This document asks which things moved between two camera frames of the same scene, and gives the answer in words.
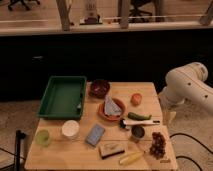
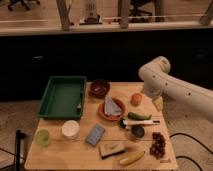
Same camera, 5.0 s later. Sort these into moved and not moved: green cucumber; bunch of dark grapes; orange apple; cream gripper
Moved: cream gripper
Not moved: bunch of dark grapes; orange apple; green cucumber
